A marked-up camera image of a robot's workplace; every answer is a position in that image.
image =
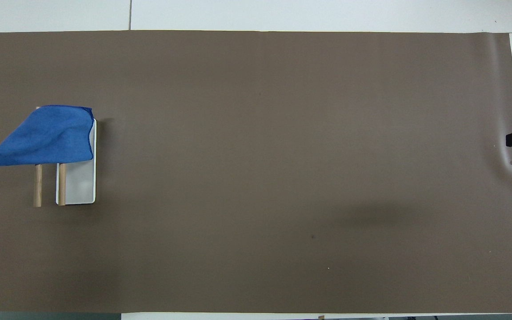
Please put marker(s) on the white towel rack wooden rods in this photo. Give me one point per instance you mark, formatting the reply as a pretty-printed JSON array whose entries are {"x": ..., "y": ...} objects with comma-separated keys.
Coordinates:
[{"x": 78, "y": 182}]

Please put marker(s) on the blue towel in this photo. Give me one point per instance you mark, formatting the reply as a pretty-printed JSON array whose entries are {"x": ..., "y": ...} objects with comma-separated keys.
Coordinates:
[{"x": 51, "y": 135}]

